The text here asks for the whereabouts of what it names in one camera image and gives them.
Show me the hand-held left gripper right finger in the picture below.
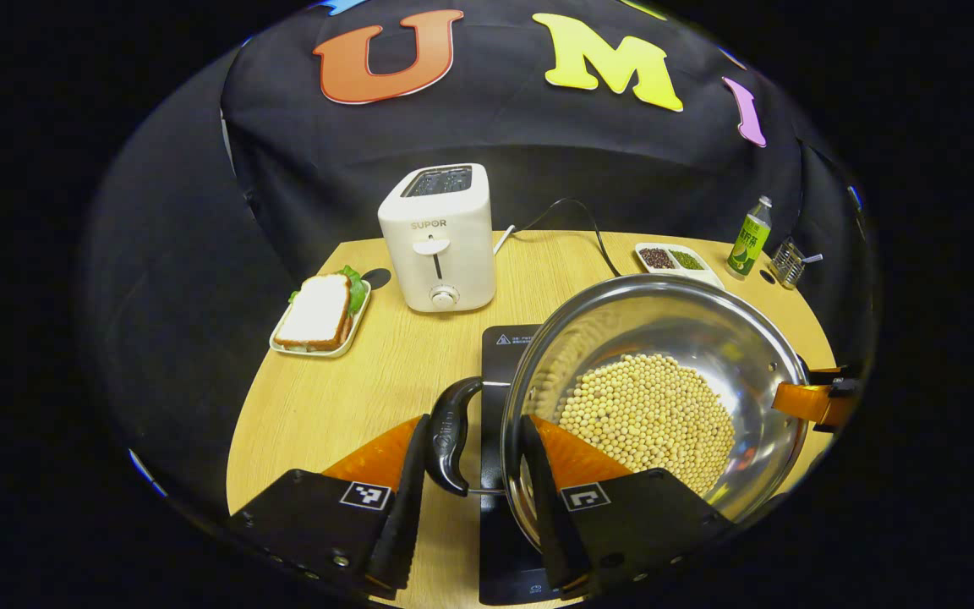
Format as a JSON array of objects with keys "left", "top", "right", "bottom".
[{"left": 521, "top": 414, "right": 737, "bottom": 597}]

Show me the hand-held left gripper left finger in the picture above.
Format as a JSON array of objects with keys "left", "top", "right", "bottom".
[{"left": 225, "top": 413, "right": 431, "bottom": 601}]

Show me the black induction cooktop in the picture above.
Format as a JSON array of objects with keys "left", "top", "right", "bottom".
[{"left": 479, "top": 324, "right": 568, "bottom": 606}]

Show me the stainless steel pot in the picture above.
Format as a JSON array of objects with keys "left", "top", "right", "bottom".
[{"left": 425, "top": 272, "right": 813, "bottom": 551}]

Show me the large pile of soybeans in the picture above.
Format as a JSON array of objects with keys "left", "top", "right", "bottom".
[{"left": 556, "top": 353, "right": 737, "bottom": 497}]

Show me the green tea bottle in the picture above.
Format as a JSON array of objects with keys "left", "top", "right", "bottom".
[{"left": 725, "top": 195, "right": 774, "bottom": 280}]

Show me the white divided tray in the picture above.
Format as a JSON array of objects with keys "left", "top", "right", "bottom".
[{"left": 634, "top": 242, "right": 726, "bottom": 290}]

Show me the white toaster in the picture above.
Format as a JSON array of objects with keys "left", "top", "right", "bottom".
[{"left": 377, "top": 162, "right": 497, "bottom": 314}]

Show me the metal wire holder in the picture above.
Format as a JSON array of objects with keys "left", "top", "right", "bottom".
[{"left": 768, "top": 238, "right": 807, "bottom": 291}]

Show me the black power cable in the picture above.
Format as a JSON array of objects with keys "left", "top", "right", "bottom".
[{"left": 508, "top": 198, "right": 623, "bottom": 278}]

